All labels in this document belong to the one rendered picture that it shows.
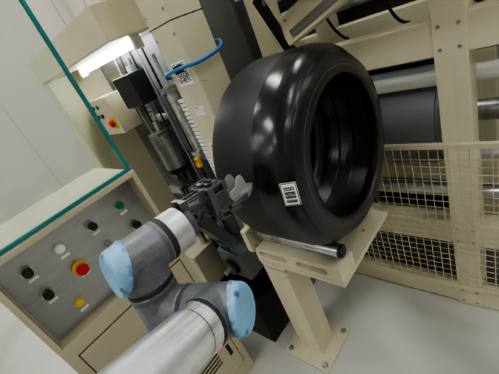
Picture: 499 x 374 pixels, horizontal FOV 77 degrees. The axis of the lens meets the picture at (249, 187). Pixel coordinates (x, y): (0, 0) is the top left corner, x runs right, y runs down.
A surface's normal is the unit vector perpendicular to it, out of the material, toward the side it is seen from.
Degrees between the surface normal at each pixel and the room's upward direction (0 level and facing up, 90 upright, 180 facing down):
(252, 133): 53
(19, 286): 90
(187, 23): 90
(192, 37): 90
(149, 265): 86
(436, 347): 0
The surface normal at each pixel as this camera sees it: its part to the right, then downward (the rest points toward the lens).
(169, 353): 0.58, -0.70
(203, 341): 0.81, -0.36
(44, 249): 0.71, 0.07
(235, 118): -0.69, -0.17
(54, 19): 0.10, 0.44
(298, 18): -0.60, 0.57
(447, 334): -0.36, -0.82
